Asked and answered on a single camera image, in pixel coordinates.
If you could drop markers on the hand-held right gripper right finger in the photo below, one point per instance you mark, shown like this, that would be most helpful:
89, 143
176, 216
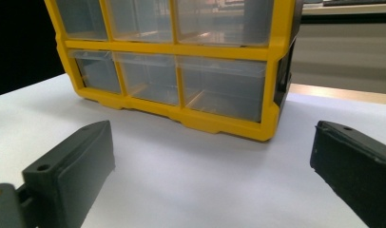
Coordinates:
356, 167

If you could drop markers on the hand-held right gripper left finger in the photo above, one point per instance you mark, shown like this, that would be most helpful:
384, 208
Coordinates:
77, 171

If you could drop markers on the yellow drawer cabinet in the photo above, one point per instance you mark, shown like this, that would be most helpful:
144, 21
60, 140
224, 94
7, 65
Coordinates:
194, 122

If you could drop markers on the clear plastic drawer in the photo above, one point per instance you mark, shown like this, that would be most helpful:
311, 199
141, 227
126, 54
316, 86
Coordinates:
222, 22
140, 20
150, 79
224, 88
97, 72

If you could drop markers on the beige background desk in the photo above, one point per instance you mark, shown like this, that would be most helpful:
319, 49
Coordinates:
346, 9

